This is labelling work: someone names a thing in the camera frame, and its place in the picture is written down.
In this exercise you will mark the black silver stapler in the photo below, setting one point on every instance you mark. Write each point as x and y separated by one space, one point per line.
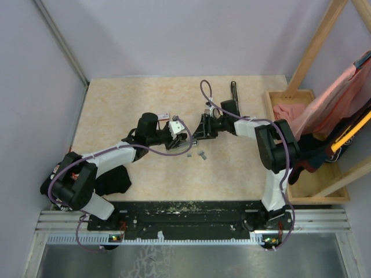
180 147
233 87

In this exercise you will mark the dark navy garment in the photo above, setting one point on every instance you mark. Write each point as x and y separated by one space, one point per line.
314 152

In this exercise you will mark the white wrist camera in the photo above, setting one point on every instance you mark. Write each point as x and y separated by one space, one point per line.
210 109
175 126

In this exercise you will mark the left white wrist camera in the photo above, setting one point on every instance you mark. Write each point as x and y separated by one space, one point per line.
175 126

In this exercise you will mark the pink cloth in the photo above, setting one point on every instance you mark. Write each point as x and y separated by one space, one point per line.
347 94

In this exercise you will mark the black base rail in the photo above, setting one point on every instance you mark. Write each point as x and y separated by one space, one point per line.
192 220

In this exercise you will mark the black floral t-shirt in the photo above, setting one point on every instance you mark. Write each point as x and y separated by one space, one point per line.
114 181

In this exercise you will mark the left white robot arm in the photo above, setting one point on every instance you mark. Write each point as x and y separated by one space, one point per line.
72 183

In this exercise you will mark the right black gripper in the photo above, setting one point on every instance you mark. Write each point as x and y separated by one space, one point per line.
204 129

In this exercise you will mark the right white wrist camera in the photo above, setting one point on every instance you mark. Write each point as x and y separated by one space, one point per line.
210 109

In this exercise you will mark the red staple box sleeve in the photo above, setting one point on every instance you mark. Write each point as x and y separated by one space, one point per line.
163 116

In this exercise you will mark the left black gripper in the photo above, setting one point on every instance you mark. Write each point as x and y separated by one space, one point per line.
170 136

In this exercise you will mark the wooden rack frame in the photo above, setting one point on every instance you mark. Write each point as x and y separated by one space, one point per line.
328 21

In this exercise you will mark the wooden tray box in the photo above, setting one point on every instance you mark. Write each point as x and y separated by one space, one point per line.
304 190

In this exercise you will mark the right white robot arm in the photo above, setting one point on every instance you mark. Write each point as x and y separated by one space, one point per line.
278 148

